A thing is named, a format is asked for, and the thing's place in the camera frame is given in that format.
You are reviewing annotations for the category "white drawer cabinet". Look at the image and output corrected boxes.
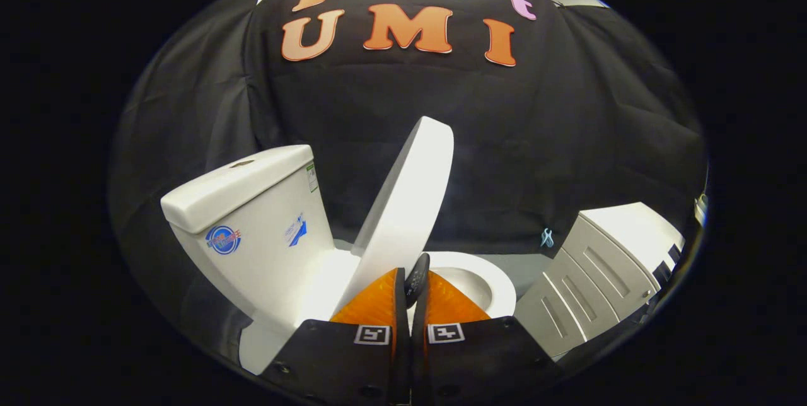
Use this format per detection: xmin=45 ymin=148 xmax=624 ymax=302
xmin=514 ymin=202 xmax=686 ymax=359

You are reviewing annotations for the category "white toilet lid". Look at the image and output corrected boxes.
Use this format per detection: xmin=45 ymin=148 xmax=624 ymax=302
xmin=334 ymin=116 xmax=455 ymax=315

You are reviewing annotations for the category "flat black item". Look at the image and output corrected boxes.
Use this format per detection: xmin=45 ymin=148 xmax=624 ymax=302
xmin=653 ymin=244 xmax=683 ymax=287

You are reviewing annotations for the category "white ceramic toilet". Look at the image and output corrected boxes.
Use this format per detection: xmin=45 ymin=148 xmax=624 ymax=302
xmin=161 ymin=144 xmax=518 ymax=375

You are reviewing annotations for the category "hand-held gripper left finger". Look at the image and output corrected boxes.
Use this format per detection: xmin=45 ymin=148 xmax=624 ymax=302
xmin=260 ymin=267 xmax=414 ymax=406

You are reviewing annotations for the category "black backdrop cloth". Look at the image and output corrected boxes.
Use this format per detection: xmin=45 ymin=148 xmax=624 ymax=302
xmin=110 ymin=0 xmax=707 ymax=356

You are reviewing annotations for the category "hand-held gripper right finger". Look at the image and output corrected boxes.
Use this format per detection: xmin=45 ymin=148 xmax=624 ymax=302
xmin=410 ymin=270 xmax=562 ymax=406

